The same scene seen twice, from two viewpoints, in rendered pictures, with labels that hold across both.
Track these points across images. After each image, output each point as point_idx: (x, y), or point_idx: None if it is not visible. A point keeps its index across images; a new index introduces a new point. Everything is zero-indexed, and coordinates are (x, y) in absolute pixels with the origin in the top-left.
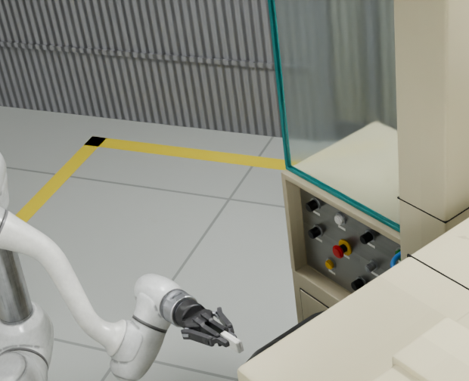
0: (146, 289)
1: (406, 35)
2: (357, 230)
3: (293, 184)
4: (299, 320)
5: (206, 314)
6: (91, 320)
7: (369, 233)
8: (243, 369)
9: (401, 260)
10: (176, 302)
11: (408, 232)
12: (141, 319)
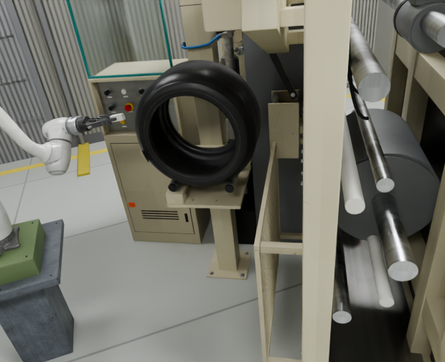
0: (52, 123)
1: None
2: (134, 92)
3: (94, 86)
4: (113, 163)
5: (95, 117)
6: (29, 141)
7: (142, 88)
8: None
9: (186, 43)
10: (75, 118)
11: (188, 23)
12: (56, 137)
